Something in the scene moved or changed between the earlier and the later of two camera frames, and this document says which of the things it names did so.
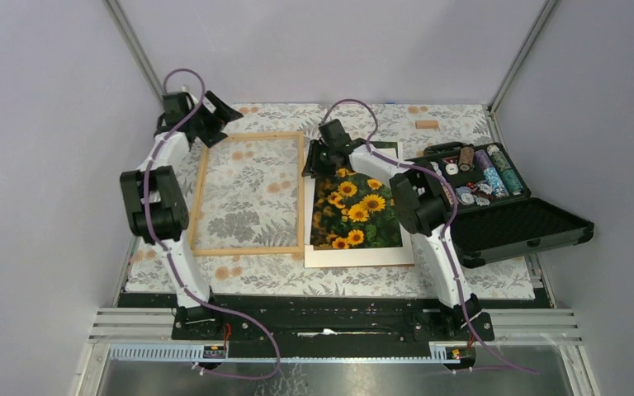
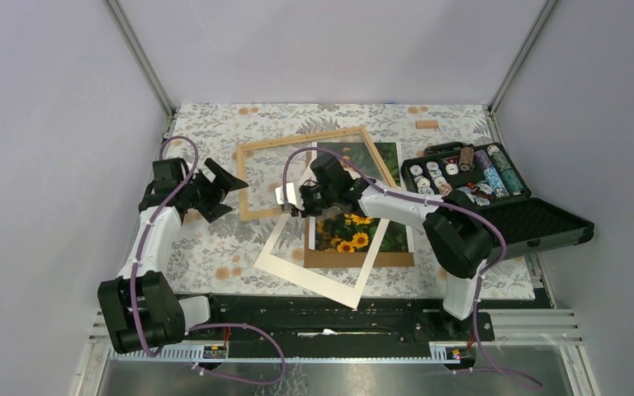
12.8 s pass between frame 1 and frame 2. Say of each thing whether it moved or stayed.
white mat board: moved
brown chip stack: stayed
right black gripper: moved
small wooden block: stayed
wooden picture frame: moved
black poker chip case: stayed
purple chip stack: stayed
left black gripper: moved
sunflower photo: stayed
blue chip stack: stayed
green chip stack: stayed
